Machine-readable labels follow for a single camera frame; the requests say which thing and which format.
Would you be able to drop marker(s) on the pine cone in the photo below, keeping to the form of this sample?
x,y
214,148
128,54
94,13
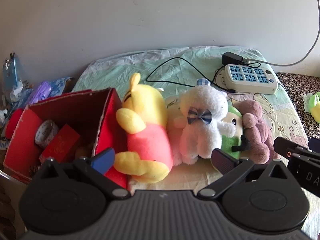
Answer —
x,y
34,171

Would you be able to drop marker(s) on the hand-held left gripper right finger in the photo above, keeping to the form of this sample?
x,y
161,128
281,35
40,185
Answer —
x,y
222,163

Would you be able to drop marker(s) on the white and blue power strip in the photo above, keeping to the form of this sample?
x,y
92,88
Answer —
x,y
250,85

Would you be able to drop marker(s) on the green and white soft toy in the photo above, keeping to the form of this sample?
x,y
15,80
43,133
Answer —
x,y
315,107

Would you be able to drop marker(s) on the green plush toy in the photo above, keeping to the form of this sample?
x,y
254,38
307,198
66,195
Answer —
x,y
228,142

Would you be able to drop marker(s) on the patterned tape roll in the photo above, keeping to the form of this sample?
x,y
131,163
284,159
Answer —
x,y
51,127

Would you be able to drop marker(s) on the white and pink plush toy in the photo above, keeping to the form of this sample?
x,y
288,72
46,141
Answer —
x,y
175,115

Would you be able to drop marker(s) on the pale green printed bedsheet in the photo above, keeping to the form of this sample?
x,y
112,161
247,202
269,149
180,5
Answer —
x,y
140,62

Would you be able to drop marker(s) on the dark patterned blanket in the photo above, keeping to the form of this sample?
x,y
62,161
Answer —
x,y
292,85

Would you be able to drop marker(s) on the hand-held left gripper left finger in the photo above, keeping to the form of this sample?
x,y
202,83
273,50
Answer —
x,y
102,160

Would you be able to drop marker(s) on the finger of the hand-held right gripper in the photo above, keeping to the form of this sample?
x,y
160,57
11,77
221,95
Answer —
x,y
283,145

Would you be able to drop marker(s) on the red cardboard box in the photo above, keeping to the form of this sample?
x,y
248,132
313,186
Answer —
x,y
110,120

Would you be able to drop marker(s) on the brown bear plush toy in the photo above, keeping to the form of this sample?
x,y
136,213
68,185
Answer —
x,y
257,135

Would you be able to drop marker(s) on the red envelope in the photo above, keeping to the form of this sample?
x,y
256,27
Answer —
x,y
60,142

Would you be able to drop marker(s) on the white rabbit plush toy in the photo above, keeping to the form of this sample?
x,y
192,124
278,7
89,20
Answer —
x,y
202,135

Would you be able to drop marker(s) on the purple packet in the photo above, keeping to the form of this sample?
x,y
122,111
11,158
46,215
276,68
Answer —
x,y
40,91

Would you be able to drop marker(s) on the blue plastic bag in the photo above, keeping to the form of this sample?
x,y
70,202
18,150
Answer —
x,y
11,72

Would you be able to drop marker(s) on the black power adapter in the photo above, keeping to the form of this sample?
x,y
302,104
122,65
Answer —
x,y
232,58

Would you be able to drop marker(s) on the blue floral cloth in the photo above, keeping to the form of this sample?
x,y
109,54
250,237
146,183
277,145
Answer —
x,y
57,85

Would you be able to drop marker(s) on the yellow tiger plush toy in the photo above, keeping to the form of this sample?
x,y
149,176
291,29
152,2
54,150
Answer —
x,y
147,140

